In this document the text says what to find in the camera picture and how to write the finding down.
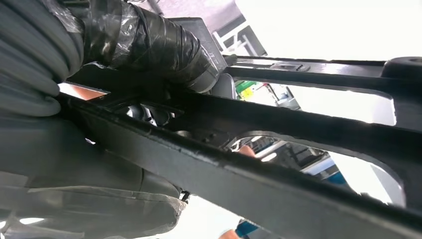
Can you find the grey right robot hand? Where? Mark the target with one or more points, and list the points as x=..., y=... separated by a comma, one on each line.
x=82, y=171

